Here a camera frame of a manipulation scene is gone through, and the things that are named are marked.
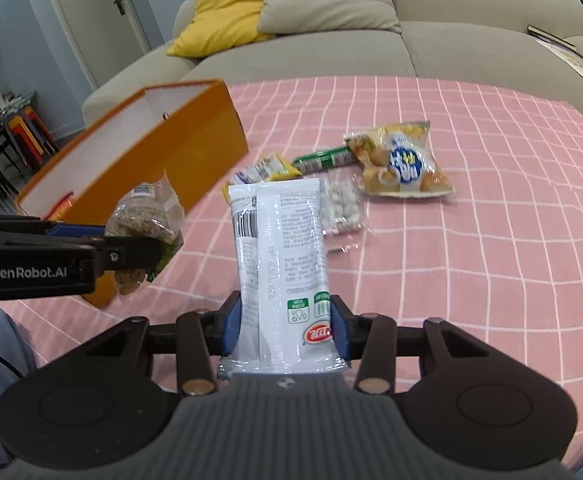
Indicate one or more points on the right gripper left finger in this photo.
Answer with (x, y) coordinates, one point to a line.
(201, 335)

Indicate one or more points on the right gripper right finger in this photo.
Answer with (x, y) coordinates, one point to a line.
(371, 341)

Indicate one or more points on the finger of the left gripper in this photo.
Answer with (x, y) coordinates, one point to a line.
(112, 252)

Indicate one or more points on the clear seed snack bag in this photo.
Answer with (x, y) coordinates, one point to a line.
(149, 210)

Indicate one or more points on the clear bag white candies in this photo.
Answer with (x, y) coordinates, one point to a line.
(343, 213)

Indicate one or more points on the white snack packet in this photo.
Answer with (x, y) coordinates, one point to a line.
(285, 324)

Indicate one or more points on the yellow white 4meric packet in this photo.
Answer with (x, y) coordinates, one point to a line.
(269, 168)

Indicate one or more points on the yellow biscuit bag blue label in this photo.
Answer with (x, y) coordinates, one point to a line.
(396, 162)

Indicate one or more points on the green snack stick packet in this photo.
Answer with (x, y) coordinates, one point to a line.
(326, 160)

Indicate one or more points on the red orange snack packet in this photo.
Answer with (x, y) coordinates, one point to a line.
(61, 208)

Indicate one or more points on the stacked colourful stools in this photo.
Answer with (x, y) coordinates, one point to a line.
(34, 141)

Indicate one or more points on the orange storage box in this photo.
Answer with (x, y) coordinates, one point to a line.
(189, 133)

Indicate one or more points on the pink checkered tablecloth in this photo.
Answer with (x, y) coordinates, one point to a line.
(502, 257)

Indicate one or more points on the cream door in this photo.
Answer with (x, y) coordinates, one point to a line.
(106, 35)

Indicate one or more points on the yellow cushion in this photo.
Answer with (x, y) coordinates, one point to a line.
(218, 26)

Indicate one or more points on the magazines on sofa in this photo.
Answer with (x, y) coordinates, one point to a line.
(559, 47)

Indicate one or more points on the beige sofa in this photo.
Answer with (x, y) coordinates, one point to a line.
(477, 41)

